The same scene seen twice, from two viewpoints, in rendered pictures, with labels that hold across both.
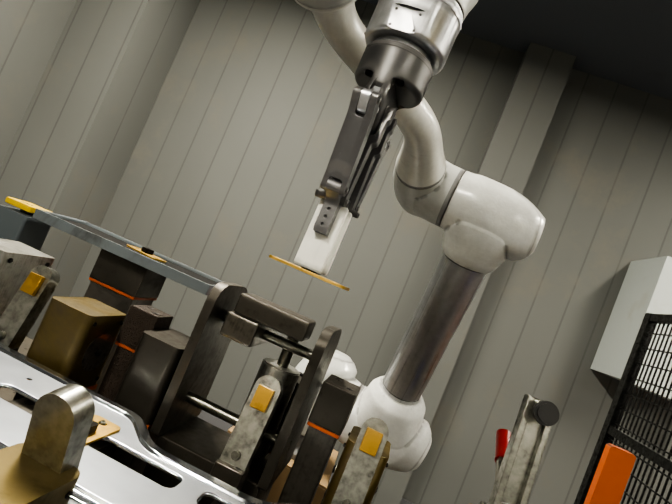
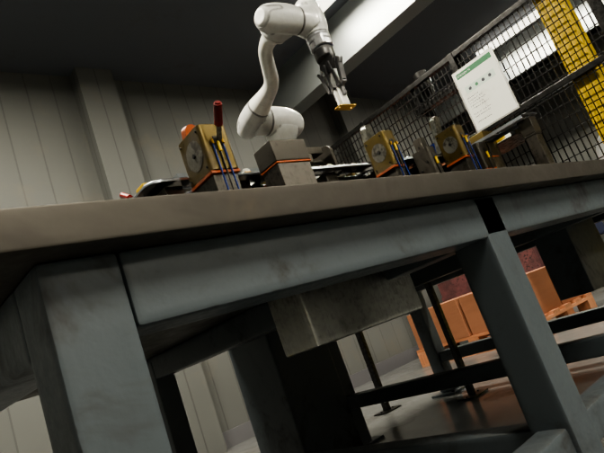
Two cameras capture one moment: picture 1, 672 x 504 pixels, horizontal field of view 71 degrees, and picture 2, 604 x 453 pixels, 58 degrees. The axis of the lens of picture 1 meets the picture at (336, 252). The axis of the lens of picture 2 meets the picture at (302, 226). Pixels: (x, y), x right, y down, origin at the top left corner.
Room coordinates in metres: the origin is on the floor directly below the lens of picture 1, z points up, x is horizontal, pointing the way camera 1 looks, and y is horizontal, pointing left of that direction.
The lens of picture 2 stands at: (-0.44, 1.68, 0.51)
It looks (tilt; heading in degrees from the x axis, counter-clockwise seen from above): 12 degrees up; 308
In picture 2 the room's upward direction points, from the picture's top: 20 degrees counter-clockwise
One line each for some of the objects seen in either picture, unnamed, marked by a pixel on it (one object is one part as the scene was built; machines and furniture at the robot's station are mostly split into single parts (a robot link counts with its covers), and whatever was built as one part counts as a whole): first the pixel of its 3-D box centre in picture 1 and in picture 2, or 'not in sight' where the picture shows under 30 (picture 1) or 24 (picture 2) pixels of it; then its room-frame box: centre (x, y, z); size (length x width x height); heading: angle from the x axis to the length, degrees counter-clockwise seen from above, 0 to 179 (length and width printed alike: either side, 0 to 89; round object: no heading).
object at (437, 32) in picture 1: (410, 34); (320, 43); (0.47, 0.01, 1.52); 0.09 x 0.09 x 0.06
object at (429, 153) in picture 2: not in sight; (442, 188); (0.29, -0.06, 0.84); 0.10 x 0.05 x 0.29; 170
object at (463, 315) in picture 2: not in sight; (495, 313); (1.46, -2.86, 0.23); 1.31 x 0.94 x 0.45; 162
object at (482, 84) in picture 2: not in sight; (484, 90); (0.23, -0.81, 1.30); 0.23 x 0.02 x 0.31; 170
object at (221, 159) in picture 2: not in sight; (226, 201); (0.43, 0.79, 0.88); 0.14 x 0.09 x 0.36; 170
